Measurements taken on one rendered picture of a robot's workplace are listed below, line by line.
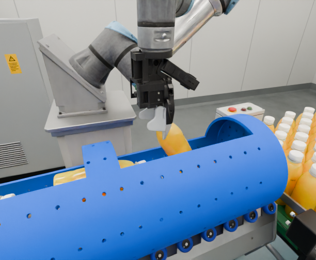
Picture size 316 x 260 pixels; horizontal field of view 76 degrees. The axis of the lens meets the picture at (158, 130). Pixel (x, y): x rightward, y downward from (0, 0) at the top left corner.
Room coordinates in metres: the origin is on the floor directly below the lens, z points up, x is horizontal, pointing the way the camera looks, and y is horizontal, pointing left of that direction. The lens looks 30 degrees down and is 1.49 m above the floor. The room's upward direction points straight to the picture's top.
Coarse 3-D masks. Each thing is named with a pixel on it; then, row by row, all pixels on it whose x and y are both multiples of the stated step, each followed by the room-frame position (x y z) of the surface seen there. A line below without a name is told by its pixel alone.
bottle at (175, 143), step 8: (176, 128) 0.46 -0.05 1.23; (160, 136) 0.44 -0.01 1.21; (168, 136) 0.44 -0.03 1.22; (176, 136) 0.44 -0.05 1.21; (184, 136) 0.48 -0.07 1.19; (160, 144) 0.45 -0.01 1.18; (168, 144) 0.44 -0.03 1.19; (176, 144) 0.44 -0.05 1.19; (184, 144) 0.46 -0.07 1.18; (168, 152) 0.45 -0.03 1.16; (176, 152) 0.44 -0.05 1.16
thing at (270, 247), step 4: (276, 232) 0.51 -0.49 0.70; (280, 236) 0.49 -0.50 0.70; (284, 240) 0.48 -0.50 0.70; (268, 244) 0.69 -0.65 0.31; (288, 244) 0.46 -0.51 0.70; (268, 248) 0.67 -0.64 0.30; (272, 248) 0.66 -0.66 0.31; (292, 248) 0.45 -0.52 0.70; (272, 252) 0.65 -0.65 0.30; (276, 252) 0.64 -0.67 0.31; (296, 252) 0.43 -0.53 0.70; (300, 252) 0.43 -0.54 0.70; (276, 256) 0.62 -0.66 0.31; (280, 256) 0.62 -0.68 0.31; (300, 256) 0.34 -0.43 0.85; (304, 256) 0.33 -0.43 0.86; (308, 256) 0.33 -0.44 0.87; (312, 256) 0.34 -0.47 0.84
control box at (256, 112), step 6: (222, 108) 0.87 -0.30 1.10; (240, 108) 0.87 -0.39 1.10; (246, 108) 0.86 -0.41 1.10; (252, 108) 0.87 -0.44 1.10; (258, 108) 0.87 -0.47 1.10; (216, 114) 0.87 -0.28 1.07; (222, 114) 0.83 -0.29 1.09; (228, 114) 0.81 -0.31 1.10; (234, 114) 0.81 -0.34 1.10; (246, 114) 0.82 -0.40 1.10; (252, 114) 0.83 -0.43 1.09; (258, 114) 0.84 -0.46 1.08
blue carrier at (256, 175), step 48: (96, 144) 0.38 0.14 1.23; (192, 144) 0.59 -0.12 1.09; (240, 144) 0.40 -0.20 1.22; (0, 192) 0.37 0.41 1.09; (48, 192) 0.25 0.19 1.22; (96, 192) 0.26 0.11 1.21; (144, 192) 0.27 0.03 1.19; (192, 192) 0.29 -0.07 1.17; (240, 192) 0.32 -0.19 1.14; (0, 240) 0.18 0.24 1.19; (48, 240) 0.19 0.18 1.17; (96, 240) 0.21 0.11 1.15; (144, 240) 0.23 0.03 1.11
